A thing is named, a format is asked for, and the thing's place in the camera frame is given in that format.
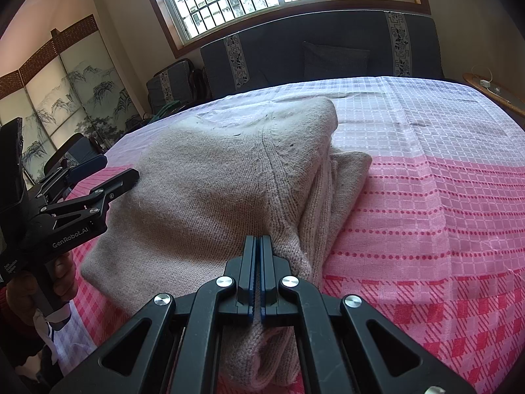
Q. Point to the wooden side table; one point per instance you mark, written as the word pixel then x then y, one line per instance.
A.
pixel 496 90

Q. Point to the painted folding screen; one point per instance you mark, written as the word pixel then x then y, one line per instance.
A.
pixel 69 98

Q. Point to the white charger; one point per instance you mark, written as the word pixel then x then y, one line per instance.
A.
pixel 486 82

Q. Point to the beige knitted sweater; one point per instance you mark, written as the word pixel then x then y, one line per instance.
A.
pixel 213 188

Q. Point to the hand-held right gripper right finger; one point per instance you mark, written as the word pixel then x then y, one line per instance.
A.
pixel 267 262

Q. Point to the dark patterned armchair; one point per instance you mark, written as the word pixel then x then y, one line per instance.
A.
pixel 172 86

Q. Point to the pink checked bedsheet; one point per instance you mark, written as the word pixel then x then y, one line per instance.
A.
pixel 430 197

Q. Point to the person's left forearm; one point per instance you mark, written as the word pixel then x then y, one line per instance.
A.
pixel 6 308

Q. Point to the dark upholstered headboard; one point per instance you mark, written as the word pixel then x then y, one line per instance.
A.
pixel 279 53

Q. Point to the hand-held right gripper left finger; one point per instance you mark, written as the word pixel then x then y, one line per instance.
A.
pixel 250 262

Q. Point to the dark chair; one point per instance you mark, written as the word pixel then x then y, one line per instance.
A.
pixel 67 147

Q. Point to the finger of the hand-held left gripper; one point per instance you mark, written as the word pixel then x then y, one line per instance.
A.
pixel 119 182
pixel 88 166

